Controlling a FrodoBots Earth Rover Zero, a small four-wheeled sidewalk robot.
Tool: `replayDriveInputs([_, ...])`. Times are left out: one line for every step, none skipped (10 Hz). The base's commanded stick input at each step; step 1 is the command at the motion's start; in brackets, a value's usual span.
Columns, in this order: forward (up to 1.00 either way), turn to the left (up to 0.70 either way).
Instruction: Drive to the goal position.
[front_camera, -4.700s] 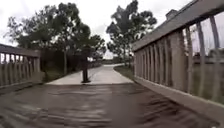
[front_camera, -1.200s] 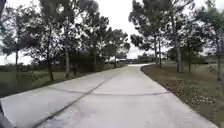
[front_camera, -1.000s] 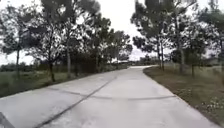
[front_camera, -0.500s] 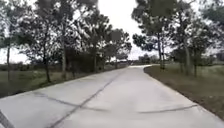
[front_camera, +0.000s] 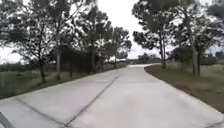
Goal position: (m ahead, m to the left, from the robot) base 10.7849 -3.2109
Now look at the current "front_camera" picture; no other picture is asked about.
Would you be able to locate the pale concrete path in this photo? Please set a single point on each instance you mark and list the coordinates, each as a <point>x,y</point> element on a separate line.
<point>133,100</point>

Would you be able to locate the grass strip with bare earth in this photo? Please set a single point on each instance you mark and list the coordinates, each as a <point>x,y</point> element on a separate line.
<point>195,83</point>

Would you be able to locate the dark hedge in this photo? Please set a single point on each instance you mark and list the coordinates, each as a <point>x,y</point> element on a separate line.
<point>78,60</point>

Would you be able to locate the green grass strip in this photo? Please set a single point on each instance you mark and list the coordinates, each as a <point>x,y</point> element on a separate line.
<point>20,83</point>

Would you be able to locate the row of trees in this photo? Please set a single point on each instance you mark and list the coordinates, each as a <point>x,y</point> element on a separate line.
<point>94,30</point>
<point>160,20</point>

